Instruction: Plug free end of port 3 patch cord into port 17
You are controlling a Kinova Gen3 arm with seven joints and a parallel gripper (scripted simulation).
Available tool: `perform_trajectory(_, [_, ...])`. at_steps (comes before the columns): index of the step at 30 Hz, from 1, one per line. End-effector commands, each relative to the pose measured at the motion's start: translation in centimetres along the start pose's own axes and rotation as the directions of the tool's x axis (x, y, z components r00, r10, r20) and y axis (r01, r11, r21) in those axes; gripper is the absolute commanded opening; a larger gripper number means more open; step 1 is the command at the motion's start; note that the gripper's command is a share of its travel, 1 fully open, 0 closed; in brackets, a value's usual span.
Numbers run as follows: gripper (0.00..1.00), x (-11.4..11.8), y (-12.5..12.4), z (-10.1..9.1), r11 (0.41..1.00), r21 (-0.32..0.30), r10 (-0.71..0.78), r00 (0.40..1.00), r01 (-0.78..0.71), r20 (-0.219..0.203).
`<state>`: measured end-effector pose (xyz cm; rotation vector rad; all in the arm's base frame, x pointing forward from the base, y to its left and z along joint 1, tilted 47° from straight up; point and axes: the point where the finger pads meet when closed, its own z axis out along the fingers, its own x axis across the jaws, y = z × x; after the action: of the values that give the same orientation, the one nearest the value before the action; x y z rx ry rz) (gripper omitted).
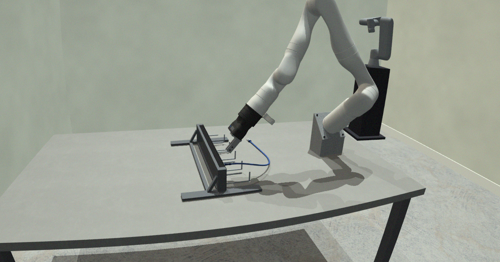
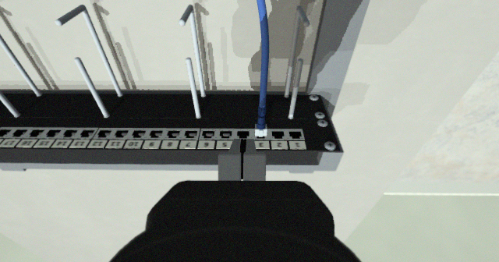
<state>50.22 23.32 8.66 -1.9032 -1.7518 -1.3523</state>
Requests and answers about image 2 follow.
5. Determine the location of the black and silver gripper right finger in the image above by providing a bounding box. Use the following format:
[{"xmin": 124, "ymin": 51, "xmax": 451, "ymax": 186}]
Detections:
[{"xmin": 243, "ymin": 139, "xmax": 266, "ymax": 181}]

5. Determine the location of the blue patch cord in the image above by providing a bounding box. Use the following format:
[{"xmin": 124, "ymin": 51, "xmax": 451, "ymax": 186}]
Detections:
[{"xmin": 257, "ymin": 0, "xmax": 269, "ymax": 117}]

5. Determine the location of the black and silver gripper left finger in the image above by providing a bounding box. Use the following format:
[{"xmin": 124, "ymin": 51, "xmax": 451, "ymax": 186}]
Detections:
[{"xmin": 218, "ymin": 139, "xmax": 244, "ymax": 181}]

